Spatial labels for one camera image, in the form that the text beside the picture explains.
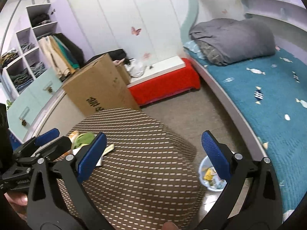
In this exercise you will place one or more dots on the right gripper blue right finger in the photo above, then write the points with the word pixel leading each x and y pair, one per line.
pixel 215 154

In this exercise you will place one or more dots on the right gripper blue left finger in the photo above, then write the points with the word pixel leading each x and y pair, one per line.
pixel 88 156

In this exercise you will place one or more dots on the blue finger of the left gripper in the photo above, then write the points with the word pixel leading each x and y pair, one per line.
pixel 47 137

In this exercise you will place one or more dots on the white red paper box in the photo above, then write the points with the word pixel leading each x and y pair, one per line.
pixel 95 156

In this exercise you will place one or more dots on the light blue trash basin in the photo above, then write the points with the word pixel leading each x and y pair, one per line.
pixel 209 177

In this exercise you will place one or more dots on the left hand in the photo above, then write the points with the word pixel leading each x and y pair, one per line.
pixel 19 202

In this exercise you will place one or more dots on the orange white plastic bag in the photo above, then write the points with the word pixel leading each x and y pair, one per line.
pixel 72 136

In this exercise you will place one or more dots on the green plush leaf toy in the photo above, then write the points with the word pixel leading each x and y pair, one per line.
pixel 83 139

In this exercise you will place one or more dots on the mint green drawer cabinet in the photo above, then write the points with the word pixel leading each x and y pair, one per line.
pixel 31 101

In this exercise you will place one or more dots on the brown polka dot tablecloth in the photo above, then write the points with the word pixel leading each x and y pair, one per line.
pixel 148 178

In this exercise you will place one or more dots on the large cardboard box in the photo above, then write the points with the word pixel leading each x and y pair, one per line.
pixel 98 86

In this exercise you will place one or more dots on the white shelf unit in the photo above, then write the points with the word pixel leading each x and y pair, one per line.
pixel 24 61

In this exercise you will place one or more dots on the hanging clothes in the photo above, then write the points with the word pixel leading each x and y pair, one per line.
pixel 64 56

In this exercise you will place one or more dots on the teal bed mattress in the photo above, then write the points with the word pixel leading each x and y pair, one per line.
pixel 270 93

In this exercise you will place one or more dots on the grey folded blanket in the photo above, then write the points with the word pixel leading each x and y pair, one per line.
pixel 227 41

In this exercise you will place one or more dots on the mint green bed headboard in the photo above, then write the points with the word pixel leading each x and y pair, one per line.
pixel 190 19

